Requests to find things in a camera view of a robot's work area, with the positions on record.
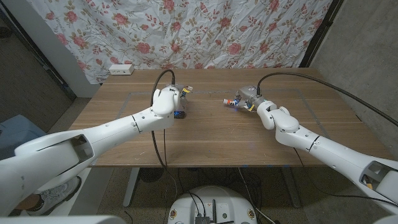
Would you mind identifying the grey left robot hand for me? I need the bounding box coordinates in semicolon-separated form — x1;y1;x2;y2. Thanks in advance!
169;83;191;110

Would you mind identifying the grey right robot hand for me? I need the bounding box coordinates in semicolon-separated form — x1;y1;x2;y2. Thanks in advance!
231;85;265;111

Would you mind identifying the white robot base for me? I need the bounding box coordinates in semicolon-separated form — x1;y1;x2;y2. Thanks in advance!
167;185;258;224

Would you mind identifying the floral backdrop sheet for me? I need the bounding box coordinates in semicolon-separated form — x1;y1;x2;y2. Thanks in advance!
26;0;333;85

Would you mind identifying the white power strip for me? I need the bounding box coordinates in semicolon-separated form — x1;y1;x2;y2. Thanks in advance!
108;63;135;76

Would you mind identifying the black round floor disc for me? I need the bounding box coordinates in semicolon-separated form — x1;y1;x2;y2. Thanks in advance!
138;167;165;184

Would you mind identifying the black backdrop stand pole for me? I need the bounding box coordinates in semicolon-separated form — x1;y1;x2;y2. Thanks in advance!
300;0;345;68

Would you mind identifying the white metal table leg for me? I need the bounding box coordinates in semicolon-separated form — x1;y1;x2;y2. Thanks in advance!
123;167;141;208
281;167;302;208

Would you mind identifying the grey sneaker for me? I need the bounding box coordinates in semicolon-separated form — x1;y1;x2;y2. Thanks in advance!
26;175;82;216

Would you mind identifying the blue plastic bin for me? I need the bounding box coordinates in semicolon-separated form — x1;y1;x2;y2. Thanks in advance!
0;114;55;159

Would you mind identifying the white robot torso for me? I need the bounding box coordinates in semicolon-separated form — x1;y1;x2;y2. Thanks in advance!
0;213;398;224

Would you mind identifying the person's bare leg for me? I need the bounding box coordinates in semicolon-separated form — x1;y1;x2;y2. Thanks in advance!
14;194;43;212

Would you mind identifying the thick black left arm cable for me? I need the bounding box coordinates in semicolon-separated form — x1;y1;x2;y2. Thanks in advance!
150;68;178;200

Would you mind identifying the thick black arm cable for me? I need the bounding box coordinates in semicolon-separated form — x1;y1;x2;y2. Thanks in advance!
256;72;398;127
150;68;178;200

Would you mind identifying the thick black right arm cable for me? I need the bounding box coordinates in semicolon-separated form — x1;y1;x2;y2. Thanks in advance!
256;72;398;127

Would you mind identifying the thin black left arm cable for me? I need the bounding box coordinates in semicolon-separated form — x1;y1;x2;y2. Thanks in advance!
162;129;169;170

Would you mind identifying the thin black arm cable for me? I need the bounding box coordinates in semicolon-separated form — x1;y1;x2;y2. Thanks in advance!
293;147;398;208
162;129;169;170

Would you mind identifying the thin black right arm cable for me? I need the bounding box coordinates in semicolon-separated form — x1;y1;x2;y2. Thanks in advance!
293;147;398;208

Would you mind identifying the grey floor cable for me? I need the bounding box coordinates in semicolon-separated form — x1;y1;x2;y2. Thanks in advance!
238;167;277;224

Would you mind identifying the black frame bar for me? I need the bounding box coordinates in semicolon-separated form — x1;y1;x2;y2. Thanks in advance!
0;6;77;101

